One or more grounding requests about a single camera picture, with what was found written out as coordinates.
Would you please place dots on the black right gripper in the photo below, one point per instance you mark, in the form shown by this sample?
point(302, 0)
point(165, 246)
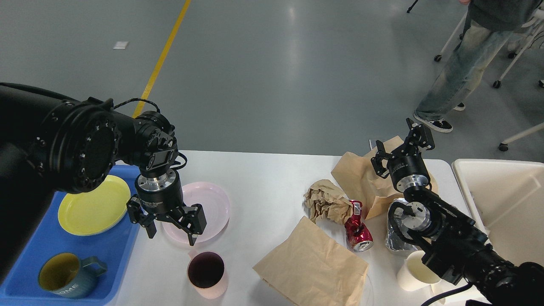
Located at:
point(406, 167)

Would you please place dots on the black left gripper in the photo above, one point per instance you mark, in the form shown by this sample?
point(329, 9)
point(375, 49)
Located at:
point(162, 198)

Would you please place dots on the pink plate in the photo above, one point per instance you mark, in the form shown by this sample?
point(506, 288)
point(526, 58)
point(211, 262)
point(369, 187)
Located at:
point(215, 203)

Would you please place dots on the pink mug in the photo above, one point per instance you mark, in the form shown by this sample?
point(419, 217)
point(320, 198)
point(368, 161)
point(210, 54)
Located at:
point(207, 273)

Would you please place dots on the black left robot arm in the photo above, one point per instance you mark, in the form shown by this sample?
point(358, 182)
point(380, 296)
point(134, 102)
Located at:
point(51, 142)

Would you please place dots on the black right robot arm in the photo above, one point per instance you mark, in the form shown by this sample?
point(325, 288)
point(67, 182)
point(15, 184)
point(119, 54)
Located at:
point(453, 247)

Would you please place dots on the brown paper bag rear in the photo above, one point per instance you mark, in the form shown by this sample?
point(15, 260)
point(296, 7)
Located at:
point(356, 176)

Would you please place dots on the yellow plate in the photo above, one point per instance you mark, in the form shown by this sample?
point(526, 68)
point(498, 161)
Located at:
point(95, 212)

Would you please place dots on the silver foil wrapper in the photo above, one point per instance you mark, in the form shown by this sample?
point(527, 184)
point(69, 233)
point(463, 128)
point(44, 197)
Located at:
point(393, 238)

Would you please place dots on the crumpled brown paper ball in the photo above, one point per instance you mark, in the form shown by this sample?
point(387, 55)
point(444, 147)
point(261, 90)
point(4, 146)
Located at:
point(326, 200)

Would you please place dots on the crushed red soda can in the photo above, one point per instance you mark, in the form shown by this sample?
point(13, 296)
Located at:
point(358, 236)

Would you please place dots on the white chair leg caster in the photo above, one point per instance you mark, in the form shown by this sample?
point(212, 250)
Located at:
point(503, 146)

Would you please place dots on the teal mug yellow inside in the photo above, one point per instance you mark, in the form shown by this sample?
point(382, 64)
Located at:
point(68, 276)

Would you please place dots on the white plastic bin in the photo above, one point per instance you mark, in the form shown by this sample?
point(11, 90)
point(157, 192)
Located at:
point(506, 200)

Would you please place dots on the flat brown paper bag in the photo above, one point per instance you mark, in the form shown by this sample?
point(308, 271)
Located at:
point(311, 269)

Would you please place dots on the person in jeans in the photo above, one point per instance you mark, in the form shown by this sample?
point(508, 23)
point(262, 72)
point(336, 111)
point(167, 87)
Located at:
point(489, 24)

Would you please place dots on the white paper scrap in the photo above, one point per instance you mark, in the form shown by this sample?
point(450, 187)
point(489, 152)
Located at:
point(120, 45)

